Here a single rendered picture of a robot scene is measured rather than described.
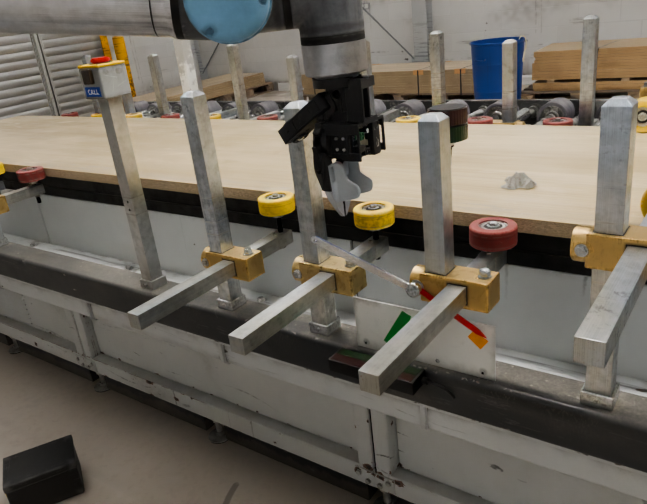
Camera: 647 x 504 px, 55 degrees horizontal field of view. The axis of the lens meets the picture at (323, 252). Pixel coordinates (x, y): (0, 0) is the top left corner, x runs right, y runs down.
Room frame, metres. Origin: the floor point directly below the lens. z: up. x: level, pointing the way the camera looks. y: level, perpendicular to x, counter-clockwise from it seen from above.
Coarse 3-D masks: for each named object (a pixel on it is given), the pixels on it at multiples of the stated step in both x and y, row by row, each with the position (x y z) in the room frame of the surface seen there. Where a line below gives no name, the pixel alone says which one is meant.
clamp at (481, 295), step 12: (420, 264) 0.93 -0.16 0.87; (420, 276) 0.89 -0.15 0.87; (432, 276) 0.88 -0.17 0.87; (444, 276) 0.87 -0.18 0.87; (456, 276) 0.87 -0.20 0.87; (468, 276) 0.86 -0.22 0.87; (492, 276) 0.85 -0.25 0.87; (432, 288) 0.88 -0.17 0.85; (468, 288) 0.84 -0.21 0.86; (480, 288) 0.83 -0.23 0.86; (492, 288) 0.84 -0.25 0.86; (468, 300) 0.84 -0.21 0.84; (480, 300) 0.83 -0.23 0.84; (492, 300) 0.84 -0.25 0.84
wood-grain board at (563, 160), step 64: (0, 128) 2.96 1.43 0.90; (64, 128) 2.72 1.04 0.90; (128, 128) 2.50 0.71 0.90; (256, 128) 2.16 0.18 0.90; (384, 128) 1.90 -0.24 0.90; (512, 128) 1.69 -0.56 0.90; (576, 128) 1.60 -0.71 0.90; (192, 192) 1.52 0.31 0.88; (256, 192) 1.39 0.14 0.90; (384, 192) 1.25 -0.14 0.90; (512, 192) 1.15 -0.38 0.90; (576, 192) 1.10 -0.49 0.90; (640, 192) 1.06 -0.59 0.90
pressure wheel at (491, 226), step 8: (472, 224) 0.98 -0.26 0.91; (480, 224) 0.99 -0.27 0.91; (488, 224) 0.98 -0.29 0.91; (496, 224) 0.97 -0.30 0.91; (504, 224) 0.97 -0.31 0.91; (512, 224) 0.96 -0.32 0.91; (472, 232) 0.96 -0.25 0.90; (480, 232) 0.95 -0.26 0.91; (488, 232) 0.94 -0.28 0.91; (496, 232) 0.94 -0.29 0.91; (504, 232) 0.94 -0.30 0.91; (512, 232) 0.94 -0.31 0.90; (472, 240) 0.96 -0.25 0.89; (480, 240) 0.95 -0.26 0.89; (488, 240) 0.94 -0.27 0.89; (496, 240) 0.93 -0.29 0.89; (504, 240) 0.93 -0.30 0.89; (512, 240) 0.94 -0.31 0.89; (480, 248) 0.95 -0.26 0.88; (488, 248) 0.94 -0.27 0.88; (496, 248) 0.93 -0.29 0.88; (504, 248) 0.93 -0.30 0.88
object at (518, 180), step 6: (516, 174) 1.23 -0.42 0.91; (522, 174) 1.20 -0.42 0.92; (504, 180) 1.22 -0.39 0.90; (510, 180) 1.18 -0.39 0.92; (516, 180) 1.18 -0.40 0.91; (522, 180) 1.18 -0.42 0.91; (528, 180) 1.17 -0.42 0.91; (504, 186) 1.18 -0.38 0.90; (510, 186) 1.17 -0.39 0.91; (516, 186) 1.17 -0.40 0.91; (522, 186) 1.16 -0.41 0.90; (528, 186) 1.16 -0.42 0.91
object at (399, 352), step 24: (480, 264) 0.92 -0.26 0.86; (504, 264) 0.97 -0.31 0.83; (456, 288) 0.84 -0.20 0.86; (432, 312) 0.78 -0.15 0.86; (456, 312) 0.82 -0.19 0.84; (408, 336) 0.72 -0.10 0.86; (432, 336) 0.75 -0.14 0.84; (384, 360) 0.67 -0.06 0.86; (408, 360) 0.70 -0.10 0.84; (360, 384) 0.65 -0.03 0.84; (384, 384) 0.65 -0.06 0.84
